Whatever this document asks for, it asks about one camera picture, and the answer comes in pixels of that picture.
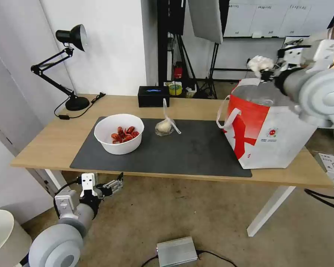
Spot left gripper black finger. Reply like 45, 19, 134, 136
101, 172, 124, 190
103, 182, 123, 197

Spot red and white takeout bag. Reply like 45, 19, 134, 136
216, 78, 320, 170

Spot clear plastic bag with bun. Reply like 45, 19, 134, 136
154, 98, 182, 137

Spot white plastic bowl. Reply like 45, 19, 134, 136
94, 113, 145, 155

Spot white slanted table leg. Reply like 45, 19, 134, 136
44, 169, 71, 196
246, 185, 297, 238

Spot red crayfish shells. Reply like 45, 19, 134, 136
111, 126, 140, 144

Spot black light stand tripod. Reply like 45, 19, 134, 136
167, 33, 250, 99

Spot black table mat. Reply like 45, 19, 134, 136
69, 116, 253, 178

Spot white softbox panel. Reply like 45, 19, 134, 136
187, 0, 224, 45

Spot small red canister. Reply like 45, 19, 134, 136
174, 61, 184, 82

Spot silver metal power box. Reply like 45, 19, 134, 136
156, 236, 199, 267

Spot black desk lamp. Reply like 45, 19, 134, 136
30, 24, 91, 112

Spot yellow green tape roll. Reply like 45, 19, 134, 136
168, 82, 183, 97

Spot black rectangular box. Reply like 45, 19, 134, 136
137, 86, 171, 108

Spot beige lampshade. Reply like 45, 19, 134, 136
0, 210, 33, 267

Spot white printed cardboard box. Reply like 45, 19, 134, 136
312, 151, 334, 189

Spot black hanging panel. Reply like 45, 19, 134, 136
157, 0, 186, 36

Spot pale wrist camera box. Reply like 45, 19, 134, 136
81, 172, 97, 195
284, 49, 303, 68

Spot white wall cabinets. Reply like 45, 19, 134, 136
222, 0, 334, 39

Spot black lamp cable with switch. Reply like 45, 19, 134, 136
54, 92, 106, 121

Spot black floor cable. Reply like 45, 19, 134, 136
140, 250, 240, 267

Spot thick black cable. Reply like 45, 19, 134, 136
304, 188, 334, 212

